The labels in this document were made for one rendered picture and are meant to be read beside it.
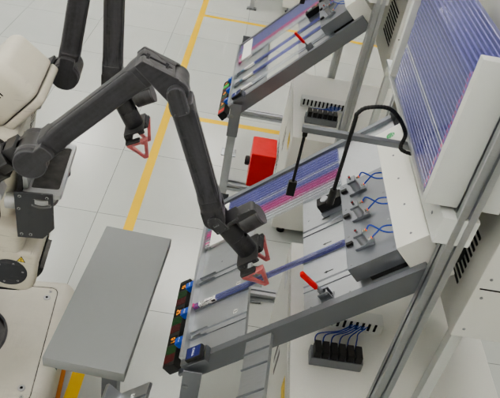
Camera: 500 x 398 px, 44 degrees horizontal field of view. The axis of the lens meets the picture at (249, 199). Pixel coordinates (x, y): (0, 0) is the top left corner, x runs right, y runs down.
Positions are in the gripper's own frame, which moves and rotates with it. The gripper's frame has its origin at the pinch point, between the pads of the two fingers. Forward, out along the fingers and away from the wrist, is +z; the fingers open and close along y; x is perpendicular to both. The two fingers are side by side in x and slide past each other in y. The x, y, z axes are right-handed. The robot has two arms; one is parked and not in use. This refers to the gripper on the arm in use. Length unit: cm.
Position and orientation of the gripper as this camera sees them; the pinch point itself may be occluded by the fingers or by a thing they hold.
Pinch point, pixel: (265, 270)
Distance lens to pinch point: 172.9
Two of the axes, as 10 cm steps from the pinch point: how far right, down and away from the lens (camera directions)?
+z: 5.6, 6.8, 4.8
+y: 0.6, -6.1, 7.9
